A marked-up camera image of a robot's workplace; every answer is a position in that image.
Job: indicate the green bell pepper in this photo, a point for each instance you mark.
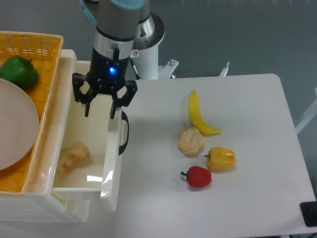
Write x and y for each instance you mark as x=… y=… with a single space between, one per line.
x=19 y=71

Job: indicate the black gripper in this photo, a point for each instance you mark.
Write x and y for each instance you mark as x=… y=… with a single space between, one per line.
x=106 y=76

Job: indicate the upper white drawer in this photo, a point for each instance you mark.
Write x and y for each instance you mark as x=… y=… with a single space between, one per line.
x=99 y=175

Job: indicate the square bread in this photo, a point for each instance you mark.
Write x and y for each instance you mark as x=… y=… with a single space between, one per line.
x=71 y=156

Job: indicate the white bracket behind table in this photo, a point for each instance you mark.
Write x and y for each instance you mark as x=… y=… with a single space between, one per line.
x=167 y=71

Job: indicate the yellow woven basket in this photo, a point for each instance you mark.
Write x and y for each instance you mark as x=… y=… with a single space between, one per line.
x=44 y=50

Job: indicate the white frame at right edge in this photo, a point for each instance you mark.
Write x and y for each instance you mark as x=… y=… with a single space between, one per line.
x=307 y=116

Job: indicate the yellow bell pepper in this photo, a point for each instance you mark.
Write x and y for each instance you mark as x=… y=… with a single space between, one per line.
x=220 y=158

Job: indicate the red bell pepper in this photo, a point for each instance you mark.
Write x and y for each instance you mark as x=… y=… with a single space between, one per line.
x=197 y=177

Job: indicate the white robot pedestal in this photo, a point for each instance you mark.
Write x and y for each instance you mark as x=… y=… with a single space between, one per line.
x=145 y=51

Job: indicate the pink plate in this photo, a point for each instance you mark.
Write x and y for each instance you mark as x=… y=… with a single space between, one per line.
x=19 y=122

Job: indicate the black drawer handle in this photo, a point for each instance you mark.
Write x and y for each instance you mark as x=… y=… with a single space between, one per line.
x=125 y=132

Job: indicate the yellow banana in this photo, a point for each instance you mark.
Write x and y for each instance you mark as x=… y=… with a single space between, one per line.
x=195 y=117

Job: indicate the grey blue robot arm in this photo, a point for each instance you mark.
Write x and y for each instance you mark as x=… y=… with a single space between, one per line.
x=116 y=29

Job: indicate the black device at table corner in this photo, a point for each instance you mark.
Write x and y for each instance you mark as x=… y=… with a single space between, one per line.
x=309 y=213

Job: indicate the round bread roll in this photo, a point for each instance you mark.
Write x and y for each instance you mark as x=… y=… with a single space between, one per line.
x=191 y=142

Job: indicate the white clamp behind table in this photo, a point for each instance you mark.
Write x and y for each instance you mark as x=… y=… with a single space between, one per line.
x=225 y=70

